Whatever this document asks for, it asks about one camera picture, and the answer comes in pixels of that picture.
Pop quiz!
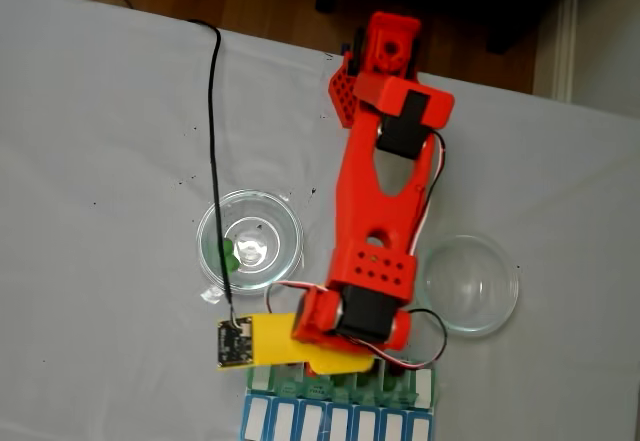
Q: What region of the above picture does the blue green pill organizer box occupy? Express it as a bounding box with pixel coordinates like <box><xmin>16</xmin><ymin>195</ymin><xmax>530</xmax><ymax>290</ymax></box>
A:
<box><xmin>239</xmin><ymin>358</ymin><xmax>440</xmax><ymax>441</ymax></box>

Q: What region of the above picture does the clear glass bowl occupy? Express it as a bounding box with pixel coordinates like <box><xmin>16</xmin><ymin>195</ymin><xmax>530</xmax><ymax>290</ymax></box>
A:
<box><xmin>422</xmin><ymin>234</ymin><xmax>520</xmax><ymax>338</ymax></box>
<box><xmin>195</xmin><ymin>189</ymin><xmax>306</xmax><ymax>296</ymax></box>

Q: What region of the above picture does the white door trim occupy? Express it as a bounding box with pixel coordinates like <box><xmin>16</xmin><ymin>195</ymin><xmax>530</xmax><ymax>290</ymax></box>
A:
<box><xmin>552</xmin><ymin>0</ymin><xmax>581</xmax><ymax>105</ymax></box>

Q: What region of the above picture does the yellow mounted camera board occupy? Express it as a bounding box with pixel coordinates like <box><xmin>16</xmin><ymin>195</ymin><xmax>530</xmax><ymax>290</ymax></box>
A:
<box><xmin>215</xmin><ymin>312</ymin><xmax>301</xmax><ymax>372</ymax></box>

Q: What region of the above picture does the red white black servo wire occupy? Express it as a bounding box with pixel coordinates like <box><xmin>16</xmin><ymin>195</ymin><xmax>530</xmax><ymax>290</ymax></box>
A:
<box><xmin>408</xmin><ymin>130</ymin><xmax>447</xmax><ymax>262</ymax></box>
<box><xmin>359</xmin><ymin>309</ymin><xmax>448</xmax><ymax>370</ymax></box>
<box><xmin>264</xmin><ymin>280</ymin><xmax>331</xmax><ymax>318</ymax></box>

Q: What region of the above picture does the black camera cable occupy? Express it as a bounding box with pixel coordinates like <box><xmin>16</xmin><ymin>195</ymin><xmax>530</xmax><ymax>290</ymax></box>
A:
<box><xmin>187</xmin><ymin>18</ymin><xmax>240</xmax><ymax>327</ymax></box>

